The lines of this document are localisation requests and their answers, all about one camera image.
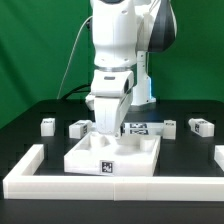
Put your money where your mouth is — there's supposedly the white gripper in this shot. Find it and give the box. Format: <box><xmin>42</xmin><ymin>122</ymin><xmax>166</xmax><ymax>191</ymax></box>
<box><xmin>91</xmin><ymin>70</ymin><xmax>134</xmax><ymax>135</ymax></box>

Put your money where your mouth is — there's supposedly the white square tabletop part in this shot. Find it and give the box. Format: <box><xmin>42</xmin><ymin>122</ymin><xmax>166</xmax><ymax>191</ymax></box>
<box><xmin>64</xmin><ymin>132</ymin><xmax>161</xmax><ymax>177</ymax></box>

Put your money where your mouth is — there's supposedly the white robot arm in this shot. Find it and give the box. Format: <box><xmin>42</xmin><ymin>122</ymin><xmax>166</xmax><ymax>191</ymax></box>
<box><xmin>86</xmin><ymin>0</ymin><xmax>177</xmax><ymax>135</ymax></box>

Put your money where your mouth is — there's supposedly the white marker sheet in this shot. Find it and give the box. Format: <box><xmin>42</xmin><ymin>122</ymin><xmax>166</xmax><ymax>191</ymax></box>
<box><xmin>122</xmin><ymin>122</ymin><xmax>164</xmax><ymax>135</ymax></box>

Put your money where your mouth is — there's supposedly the black cable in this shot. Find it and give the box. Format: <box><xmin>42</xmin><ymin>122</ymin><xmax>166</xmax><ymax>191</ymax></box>
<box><xmin>59</xmin><ymin>83</ymin><xmax>92</xmax><ymax>101</ymax></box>

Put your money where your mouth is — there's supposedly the grey cable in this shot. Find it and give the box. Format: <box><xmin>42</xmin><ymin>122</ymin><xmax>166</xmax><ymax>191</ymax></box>
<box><xmin>56</xmin><ymin>17</ymin><xmax>93</xmax><ymax>100</ymax></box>

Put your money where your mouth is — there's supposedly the white U-shaped fence wall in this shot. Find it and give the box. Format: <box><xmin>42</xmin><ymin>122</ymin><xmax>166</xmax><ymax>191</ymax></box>
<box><xmin>3</xmin><ymin>144</ymin><xmax>224</xmax><ymax>201</ymax></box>

